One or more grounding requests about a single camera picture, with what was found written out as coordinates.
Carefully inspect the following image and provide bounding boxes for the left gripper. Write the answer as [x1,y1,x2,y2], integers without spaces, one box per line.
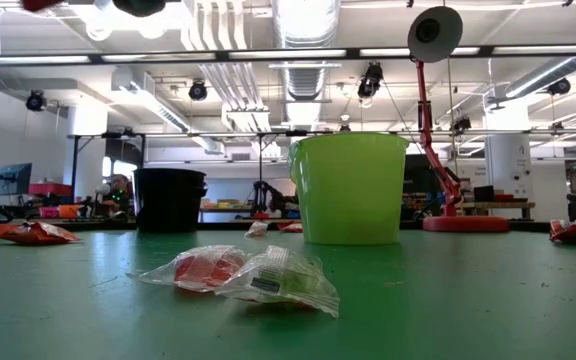
[112,0,167,19]

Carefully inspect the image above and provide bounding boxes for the red Skittles candy pack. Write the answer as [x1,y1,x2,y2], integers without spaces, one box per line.
[19,0,65,13]

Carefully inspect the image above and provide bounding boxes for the orange Reese's candy pack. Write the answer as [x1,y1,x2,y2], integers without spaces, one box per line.
[0,221,82,246]

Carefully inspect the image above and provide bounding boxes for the black ceiling spotlight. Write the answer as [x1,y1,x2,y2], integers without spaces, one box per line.
[546,77,573,97]
[188,79,209,102]
[450,114,473,134]
[25,89,48,112]
[356,62,385,100]

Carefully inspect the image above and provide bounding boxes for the person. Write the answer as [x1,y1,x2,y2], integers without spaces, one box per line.
[100,173,135,221]

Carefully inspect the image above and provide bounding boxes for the black plastic bucket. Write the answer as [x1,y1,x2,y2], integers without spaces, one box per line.
[132,167,209,234]

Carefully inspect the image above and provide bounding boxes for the computer monitor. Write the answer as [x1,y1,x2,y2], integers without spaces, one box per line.
[0,162,34,197]

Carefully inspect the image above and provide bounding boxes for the black tripod stand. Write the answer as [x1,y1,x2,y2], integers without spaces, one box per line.
[250,179,300,220]

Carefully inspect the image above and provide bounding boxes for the green plastic bucket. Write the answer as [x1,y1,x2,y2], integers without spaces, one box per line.
[287,131,411,246]

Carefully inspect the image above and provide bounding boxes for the green table mat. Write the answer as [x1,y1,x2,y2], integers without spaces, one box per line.
[0,228,576,360]

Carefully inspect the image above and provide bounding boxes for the clear wrapped green gummy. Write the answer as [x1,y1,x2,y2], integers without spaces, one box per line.
[216,244,342,319]

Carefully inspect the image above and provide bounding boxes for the large black screen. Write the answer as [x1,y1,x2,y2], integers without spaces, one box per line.
[402,153,442,206]

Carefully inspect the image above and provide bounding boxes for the red desk lamp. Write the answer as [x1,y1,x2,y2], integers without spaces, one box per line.
[406,5,510,234]

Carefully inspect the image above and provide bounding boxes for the white round column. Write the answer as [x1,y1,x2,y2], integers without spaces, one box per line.
[484,112,533,219]

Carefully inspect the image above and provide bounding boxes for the wooden workbench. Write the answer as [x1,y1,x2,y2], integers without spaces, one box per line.
[460,199,537,221]

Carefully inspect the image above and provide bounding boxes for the red snack bag right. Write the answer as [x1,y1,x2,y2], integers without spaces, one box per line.
[548,218,576,245]

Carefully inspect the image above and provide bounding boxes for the black metal frame stand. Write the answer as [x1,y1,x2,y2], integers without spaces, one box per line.
[66,130,147,201]

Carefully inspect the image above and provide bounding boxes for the silver ventilation duct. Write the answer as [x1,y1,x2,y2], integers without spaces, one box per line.
[270,0,342,129]

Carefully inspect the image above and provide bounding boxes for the black overhead frame bar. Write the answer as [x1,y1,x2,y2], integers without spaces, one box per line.
[0,43,576,66]

